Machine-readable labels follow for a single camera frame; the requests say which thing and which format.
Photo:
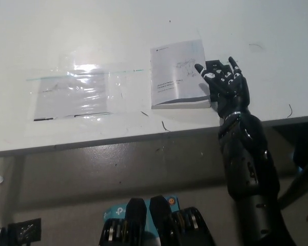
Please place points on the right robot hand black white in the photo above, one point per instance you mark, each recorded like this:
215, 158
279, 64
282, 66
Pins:
231, 92

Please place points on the white grey paperback book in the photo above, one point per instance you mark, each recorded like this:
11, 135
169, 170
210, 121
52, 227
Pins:
174, 79

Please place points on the robot torso black teal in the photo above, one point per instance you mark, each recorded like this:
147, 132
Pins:
156, 223

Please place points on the black object in bag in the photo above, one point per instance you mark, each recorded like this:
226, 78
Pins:
214, 65

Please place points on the black diagonal pole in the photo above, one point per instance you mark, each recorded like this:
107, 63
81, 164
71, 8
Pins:
300, 184

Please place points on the clear plastic zip bag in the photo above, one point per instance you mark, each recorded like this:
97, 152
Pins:
72, 94

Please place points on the small black printed floor sheet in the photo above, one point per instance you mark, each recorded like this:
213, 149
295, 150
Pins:
25, 229

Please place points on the dark desk leg frame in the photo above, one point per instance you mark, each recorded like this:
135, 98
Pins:
297, 138

